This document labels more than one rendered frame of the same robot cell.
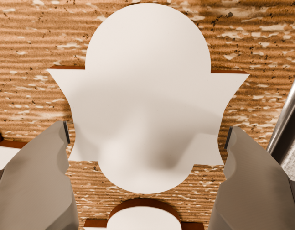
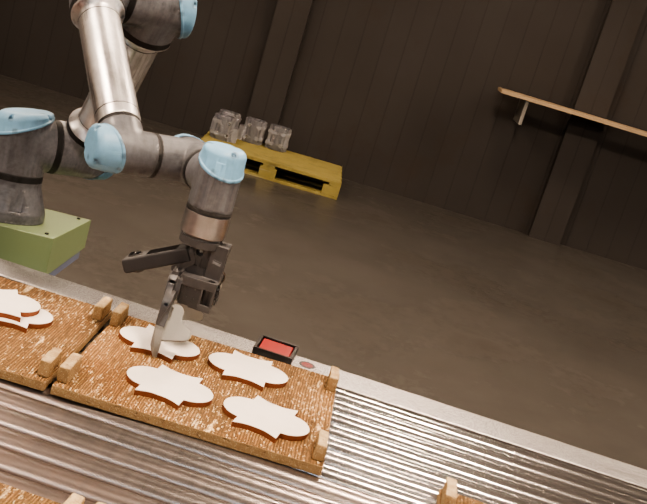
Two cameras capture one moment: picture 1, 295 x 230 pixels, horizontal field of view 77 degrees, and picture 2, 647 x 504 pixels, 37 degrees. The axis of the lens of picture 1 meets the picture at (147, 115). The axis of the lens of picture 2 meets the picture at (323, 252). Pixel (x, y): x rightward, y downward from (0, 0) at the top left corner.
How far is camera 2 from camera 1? 1.64 m
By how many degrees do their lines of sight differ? 78
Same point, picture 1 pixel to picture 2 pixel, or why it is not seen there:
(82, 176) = (186, 367)
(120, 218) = (217, 363)
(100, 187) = (195, 366)
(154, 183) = (192, 349)
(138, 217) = (217, 359)
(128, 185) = (192, 353)
